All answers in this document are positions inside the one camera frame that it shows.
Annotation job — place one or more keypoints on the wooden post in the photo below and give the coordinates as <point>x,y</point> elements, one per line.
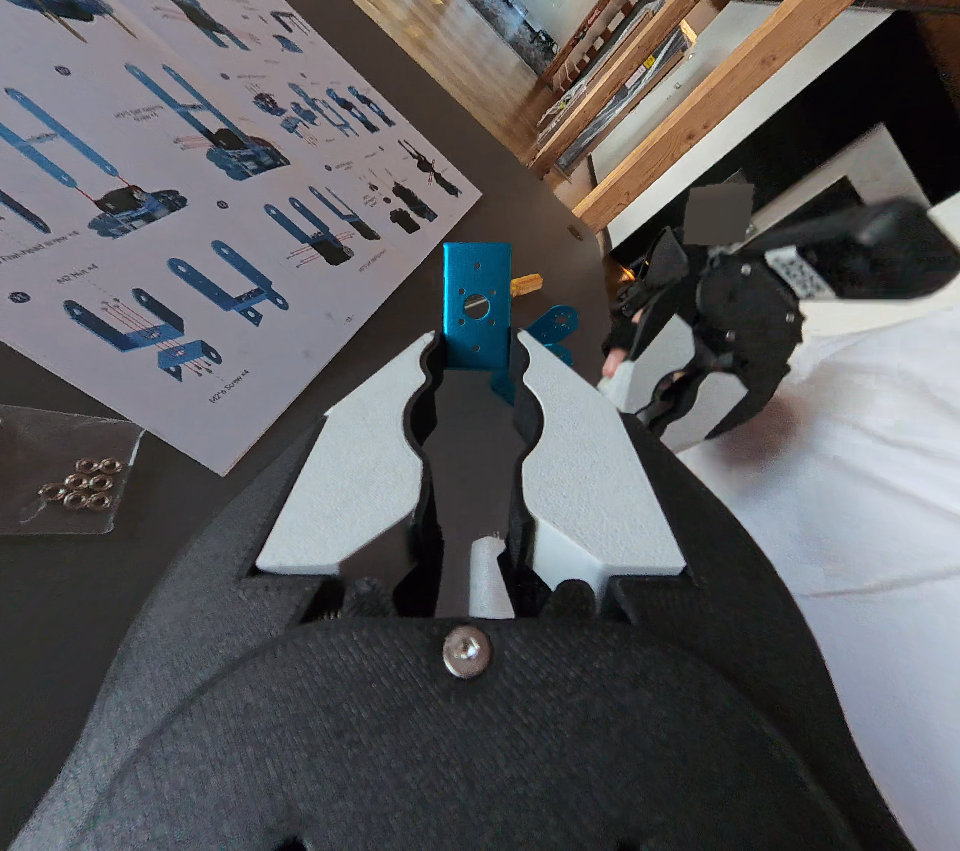
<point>750,63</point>
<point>675,18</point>

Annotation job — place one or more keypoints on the blue perforated metal bracket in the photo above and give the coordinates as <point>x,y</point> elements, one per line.
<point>556,326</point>

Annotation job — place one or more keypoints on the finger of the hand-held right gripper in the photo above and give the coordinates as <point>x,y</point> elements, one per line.
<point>709,408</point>
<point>664,360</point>

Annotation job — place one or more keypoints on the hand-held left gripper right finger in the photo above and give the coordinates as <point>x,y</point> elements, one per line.
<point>600,483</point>

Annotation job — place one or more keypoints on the cluster of small metal nuts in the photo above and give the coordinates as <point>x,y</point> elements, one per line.
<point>96,503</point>

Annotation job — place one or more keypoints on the person's white shirt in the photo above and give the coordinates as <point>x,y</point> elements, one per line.
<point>840,528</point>

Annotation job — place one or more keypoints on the dark desk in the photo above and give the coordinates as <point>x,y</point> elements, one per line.
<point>525,206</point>

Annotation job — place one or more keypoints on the white cabinet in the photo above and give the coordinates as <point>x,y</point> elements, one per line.
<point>877,153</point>

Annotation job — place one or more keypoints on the clear plastic bag with nuts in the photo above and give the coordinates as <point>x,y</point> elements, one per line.
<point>30,446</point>

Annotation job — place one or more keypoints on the stack of leaning framed panels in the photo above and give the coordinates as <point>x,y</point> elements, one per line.
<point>622,71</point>

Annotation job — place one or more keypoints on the blue metal U bracket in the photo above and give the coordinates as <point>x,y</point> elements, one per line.
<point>461,281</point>

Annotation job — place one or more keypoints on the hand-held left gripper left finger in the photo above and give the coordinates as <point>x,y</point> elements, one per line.
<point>345,483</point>

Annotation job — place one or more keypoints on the white assembly instruction sheet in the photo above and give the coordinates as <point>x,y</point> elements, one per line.
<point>225,356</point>

